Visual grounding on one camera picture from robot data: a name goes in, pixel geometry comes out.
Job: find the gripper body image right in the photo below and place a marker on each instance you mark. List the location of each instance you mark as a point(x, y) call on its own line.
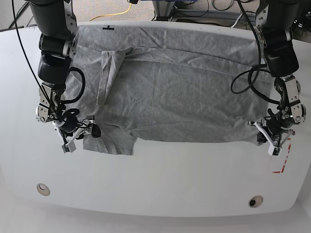
point(276, 127)

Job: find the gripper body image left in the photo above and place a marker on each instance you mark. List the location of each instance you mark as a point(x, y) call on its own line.
point(74, 130)

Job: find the grey t-shirt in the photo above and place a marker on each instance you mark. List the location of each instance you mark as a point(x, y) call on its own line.
point(165, 85)

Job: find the black robot arm image left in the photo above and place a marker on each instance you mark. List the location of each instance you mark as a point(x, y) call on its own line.
point(58, 41)

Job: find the red tape rectangle marking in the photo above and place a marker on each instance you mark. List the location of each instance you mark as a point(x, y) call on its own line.
point(279, 163)

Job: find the right table grommet hole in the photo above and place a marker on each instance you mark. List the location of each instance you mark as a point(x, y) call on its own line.
point(255, 201)

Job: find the table grommet hole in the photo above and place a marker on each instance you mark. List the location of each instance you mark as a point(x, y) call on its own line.
point(43, 189)
point(255, 201)

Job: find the left table grommet hole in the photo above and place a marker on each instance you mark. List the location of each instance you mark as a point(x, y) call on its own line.
point(43, 189)

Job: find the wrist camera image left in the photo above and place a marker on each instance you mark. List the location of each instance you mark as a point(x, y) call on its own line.
point(69, 147)

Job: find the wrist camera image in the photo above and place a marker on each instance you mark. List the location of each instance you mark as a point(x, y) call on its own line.
point(274, 150)
point(69, 147)

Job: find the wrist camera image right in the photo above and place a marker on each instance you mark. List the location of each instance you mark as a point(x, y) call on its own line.
point(274, 150)

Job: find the aluminium frame base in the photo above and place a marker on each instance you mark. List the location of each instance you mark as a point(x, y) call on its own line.
point(210, 12)

